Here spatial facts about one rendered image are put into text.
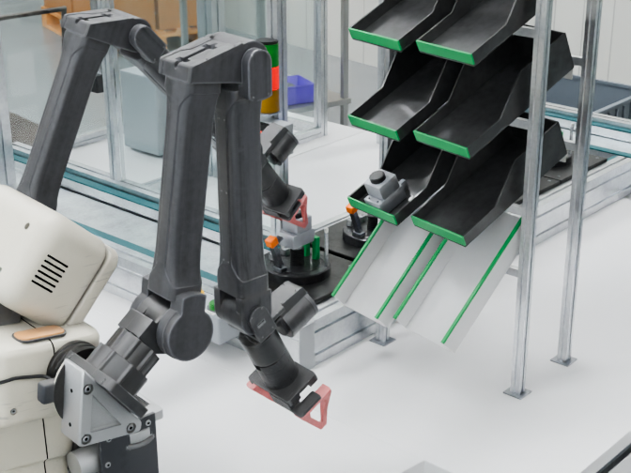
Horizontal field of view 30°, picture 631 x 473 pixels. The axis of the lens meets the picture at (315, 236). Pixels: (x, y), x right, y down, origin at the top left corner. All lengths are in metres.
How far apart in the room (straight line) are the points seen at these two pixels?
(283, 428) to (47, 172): 0.62
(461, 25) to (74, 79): 0.66
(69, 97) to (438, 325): 0.77
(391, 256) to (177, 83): 0.84
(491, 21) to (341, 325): 0.70
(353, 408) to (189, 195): 0.74
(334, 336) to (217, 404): 0.30
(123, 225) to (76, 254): 1.22
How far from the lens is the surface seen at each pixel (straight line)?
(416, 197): 2.15
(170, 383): 2.30
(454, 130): 2.08
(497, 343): 2.45
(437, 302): 2.19
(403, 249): 2.28
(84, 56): 1.95
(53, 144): 1.97
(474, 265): 2.19
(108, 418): 1.65
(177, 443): 2.11
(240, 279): 1.70
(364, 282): 2.29
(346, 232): 2.63
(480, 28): 2.05
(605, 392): 2.31
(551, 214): 2.97
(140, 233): 2.86
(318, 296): 2.37
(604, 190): 3.20
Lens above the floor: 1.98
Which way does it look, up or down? 22 degrees down
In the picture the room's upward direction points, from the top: straight up
